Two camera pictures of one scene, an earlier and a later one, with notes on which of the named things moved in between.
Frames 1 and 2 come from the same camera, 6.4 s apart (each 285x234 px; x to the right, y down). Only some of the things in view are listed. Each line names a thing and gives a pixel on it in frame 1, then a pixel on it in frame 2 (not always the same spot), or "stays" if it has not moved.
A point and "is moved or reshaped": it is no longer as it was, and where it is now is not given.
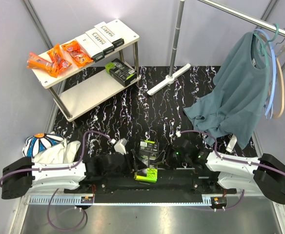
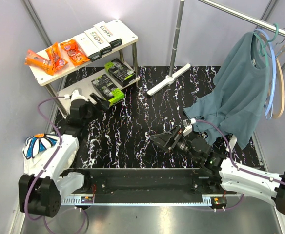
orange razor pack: [34, 61] is moved or reshaped
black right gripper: [169, 164] to [162, 139]
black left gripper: [135, 164] to [97, 108]
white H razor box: [92, 50] stays
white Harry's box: [105, 45] is moved or reshaped
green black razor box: [148, 153] to [105, 87]
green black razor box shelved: [120, 71] stays
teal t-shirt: [237, 102] stays
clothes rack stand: [233, 12] stays
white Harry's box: [117, 41] is moved or reshaped
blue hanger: [269, 106] stays
